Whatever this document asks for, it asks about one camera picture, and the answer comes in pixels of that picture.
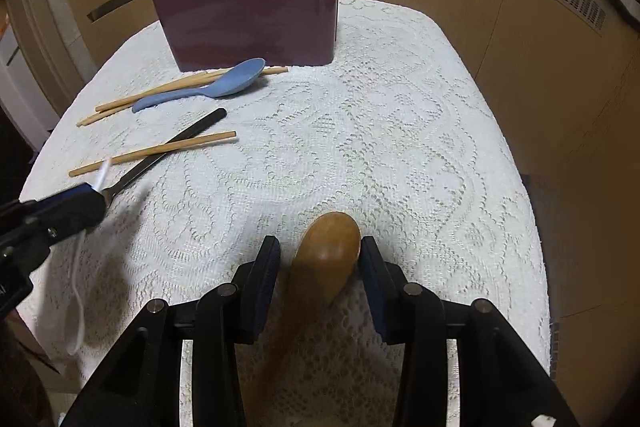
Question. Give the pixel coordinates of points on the white lace tablecloth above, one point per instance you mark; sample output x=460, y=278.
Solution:
x=375, y=147

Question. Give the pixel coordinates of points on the blue plastic spoon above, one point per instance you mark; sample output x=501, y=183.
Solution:
x=235, y=79

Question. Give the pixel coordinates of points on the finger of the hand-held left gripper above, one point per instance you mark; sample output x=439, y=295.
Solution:
x=60, y=217

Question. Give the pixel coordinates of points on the white plastic spoon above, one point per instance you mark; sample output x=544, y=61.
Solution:
x=102, y=174

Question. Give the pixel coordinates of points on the brown wooden spoon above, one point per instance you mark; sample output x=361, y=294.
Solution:
x=330, y=252

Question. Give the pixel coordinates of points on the maroon plastic utensil holder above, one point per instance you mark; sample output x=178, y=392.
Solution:
x=250, y=17

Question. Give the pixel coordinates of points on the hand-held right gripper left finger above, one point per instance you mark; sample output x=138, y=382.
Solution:
x=267, y=287

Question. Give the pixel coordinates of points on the wooden chopstick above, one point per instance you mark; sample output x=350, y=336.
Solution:
x=165, y=89
x=110, y=113
x=150, y=151

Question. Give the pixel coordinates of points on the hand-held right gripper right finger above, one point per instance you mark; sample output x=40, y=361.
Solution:
x=375, y=292

